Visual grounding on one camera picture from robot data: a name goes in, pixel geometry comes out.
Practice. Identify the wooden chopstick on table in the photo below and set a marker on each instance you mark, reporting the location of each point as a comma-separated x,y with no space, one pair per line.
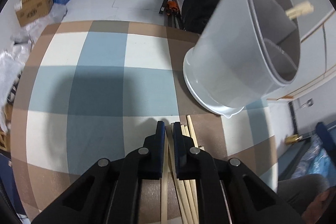
186,188
192,131

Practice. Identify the checkered tablecloth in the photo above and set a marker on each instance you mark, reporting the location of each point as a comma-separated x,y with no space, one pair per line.
96,89

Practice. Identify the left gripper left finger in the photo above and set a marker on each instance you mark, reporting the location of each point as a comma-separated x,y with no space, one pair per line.
109,192

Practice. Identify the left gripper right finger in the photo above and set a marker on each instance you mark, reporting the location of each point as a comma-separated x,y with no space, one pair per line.
227,191

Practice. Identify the white plastic bag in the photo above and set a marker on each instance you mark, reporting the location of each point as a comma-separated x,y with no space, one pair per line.
14,58

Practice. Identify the wooden chopstick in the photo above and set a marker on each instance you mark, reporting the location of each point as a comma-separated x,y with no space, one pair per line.
192,131
186,188
165,181

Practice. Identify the grey utensil holder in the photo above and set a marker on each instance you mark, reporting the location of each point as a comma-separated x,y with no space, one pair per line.
248,49

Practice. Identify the chopsticks in holder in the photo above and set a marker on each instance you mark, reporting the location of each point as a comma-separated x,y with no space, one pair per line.
300,9

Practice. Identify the brown cardboard box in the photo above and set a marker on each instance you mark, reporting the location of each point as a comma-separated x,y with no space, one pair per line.
28,11

